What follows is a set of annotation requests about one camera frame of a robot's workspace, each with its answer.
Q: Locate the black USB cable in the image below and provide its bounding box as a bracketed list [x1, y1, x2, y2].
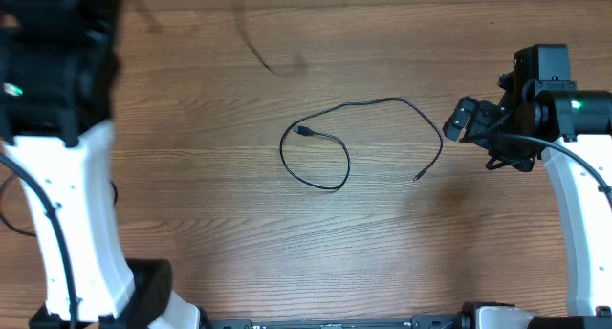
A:
[0, 173, 119, 238]
[278, 97, 445, 192]

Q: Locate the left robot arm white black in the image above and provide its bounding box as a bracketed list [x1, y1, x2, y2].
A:
[1, 0, 207, 329]

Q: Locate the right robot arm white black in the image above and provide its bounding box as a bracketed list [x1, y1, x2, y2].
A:
[440, 44, 611, 328]

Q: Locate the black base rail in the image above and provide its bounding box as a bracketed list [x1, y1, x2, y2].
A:
[205, 315, 470, 329]

